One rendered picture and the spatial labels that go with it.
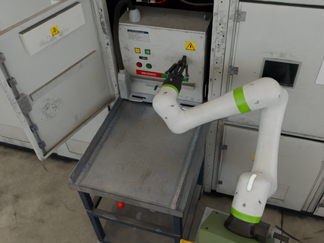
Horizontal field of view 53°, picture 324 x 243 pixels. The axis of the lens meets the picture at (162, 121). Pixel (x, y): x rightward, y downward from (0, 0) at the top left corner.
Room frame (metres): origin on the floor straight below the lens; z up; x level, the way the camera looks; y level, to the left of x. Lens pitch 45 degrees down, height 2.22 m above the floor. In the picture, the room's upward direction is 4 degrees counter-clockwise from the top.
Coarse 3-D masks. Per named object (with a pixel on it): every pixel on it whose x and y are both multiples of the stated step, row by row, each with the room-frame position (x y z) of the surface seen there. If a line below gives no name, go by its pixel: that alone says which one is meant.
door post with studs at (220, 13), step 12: (216, 0) 1.42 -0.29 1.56; (228, 0) 1.39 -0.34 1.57; (216, 12) 1.42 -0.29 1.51; (216, 24) 1.41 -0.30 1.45; (216, 36) 1.41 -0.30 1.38; (216, 48) 1.41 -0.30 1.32; (216, 60) 1.40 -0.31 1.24; (216, 72) 1.40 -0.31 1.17; (216, 84) 1.40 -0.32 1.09; (216, 96) 1.40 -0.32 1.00; (216, 120) 1.39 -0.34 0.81
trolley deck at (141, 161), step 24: (120, 120) 1.42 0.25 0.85; (144, 120) 1.40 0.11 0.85; (120, 144) 1.22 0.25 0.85; (144, 144) 1.21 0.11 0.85; (168, 144) 1.20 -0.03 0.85; (96, 168) 1.06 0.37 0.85; (120, 168) 1.05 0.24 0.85; (144, 168) 1.04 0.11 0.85; (168, 168) 1.03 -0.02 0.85; (192, 168) 1.02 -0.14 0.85; (96, 192) 0.93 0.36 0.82; (120, 192) 0.90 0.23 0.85; (144, 192) 0.89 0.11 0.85; (168, 192) 0.88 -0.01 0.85
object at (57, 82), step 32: (64, 0) 1.49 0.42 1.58; (0, 32) 1.23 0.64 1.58; (32, 32) 1.32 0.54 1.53; (64, 32) 1.44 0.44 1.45; (96, 32) 1.63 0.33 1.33; (0, 64) 1.19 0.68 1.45; (32, 64) 1.30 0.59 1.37; (64, 64) 1.43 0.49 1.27; (96, 64) 1.59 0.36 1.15; (32, 96) 1.23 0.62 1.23; (64, 96) 1.38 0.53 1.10; (96, 96) 1.55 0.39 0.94; (32, 128) 1.17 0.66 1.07; (64, 128) 1.33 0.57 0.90
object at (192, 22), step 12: (144, 12) 1.71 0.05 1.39; (156, 12) 1.70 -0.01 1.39; (168, 12) 1.69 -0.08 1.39; (180, 12) 1.68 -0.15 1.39; (192, 12) 1.67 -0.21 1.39; (204, 12) 1.66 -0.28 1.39; (132, 24) 1.57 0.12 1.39; (144, 24) 1.57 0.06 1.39; (156, 24) 1.56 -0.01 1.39; (168, 24) 1.55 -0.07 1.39; (180, 24) 1.54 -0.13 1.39; (192, 24) 1.53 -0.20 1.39; (204, 24) 1.53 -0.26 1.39; (204, 48) 1.44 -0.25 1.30; (204, 60) 1.45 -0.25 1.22; (204, 72) 1.47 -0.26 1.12; (204, 84) 1.49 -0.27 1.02
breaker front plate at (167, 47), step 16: (160, 32) 1.52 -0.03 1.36; (176, 32) 1.49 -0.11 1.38; (192, 32) 1.46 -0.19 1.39; (128, 48) 1.59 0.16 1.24; (144, 48) 1.56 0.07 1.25; (160, 48) 1.52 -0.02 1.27; (176, 48) 1.49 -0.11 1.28; (128, 64) 1.59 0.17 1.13; (144, 64) 1.56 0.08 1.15; (160, 64) 1.52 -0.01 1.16; (192, 64) 1.46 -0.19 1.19; (160, 80) 1.53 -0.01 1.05; (192, 80) 1.46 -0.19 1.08; (192, 96) 1.46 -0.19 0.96
